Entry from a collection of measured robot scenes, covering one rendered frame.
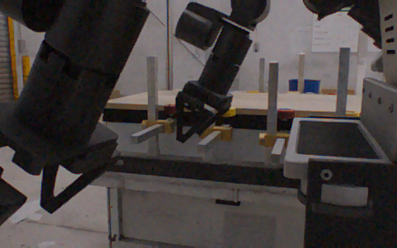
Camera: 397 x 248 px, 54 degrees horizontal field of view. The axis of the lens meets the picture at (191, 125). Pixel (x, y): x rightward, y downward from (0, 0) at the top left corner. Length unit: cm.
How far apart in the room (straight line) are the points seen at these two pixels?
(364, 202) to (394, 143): 6
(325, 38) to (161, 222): 705
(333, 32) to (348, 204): 836
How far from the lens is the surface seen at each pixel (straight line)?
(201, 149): 134
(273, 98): 154
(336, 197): 35
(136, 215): 213
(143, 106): 189
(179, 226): 206
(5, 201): 25
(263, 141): 155
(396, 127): 36
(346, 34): 870
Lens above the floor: 113
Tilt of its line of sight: 10 degrees down
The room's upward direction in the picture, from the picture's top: straight up
